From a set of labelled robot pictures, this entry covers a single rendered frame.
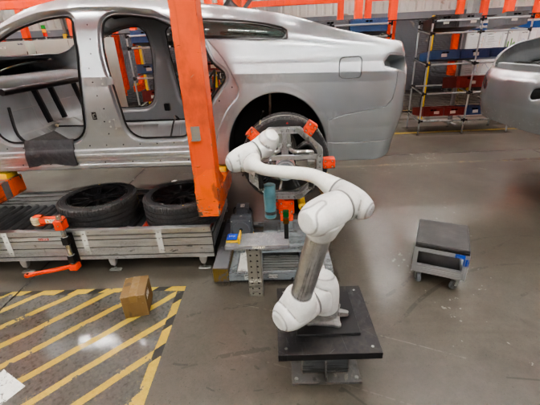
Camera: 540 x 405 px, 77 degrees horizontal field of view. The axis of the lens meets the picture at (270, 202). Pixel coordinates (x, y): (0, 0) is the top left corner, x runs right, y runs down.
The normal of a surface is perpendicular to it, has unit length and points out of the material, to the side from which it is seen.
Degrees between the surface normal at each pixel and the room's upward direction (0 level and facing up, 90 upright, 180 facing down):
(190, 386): 0
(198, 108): 90
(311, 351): 0
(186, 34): 90
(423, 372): 0
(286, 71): 90
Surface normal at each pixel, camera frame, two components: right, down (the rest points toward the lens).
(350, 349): -0.04, -0.91
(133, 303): 0.20, 0.40
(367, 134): -0.02, 0.42
